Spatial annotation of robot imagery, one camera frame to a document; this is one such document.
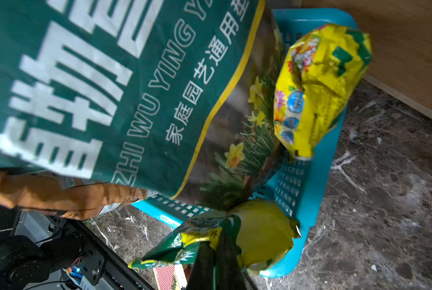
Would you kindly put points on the yellow green small packet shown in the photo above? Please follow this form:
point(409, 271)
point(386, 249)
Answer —
point(261, 232)

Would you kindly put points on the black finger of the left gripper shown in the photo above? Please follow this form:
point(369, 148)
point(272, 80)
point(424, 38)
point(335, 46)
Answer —
point(229, 275)

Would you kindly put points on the dark green soil bag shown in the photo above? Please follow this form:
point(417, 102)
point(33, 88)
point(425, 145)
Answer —
point(170, 96)

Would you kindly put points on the wooden two-tier shelf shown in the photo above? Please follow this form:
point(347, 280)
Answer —
point(401, 35)

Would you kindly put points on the red patterned card box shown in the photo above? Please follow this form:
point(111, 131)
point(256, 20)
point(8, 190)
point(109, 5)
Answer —
point(174, 277)

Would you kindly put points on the orange white small packet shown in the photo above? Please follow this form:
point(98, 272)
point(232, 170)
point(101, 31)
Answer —
point(65, 197)

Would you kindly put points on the black front rail base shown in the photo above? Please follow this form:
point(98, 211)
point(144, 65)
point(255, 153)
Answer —
point(39, 252)

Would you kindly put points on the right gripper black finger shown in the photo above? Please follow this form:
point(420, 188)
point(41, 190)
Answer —
point(202, 273)

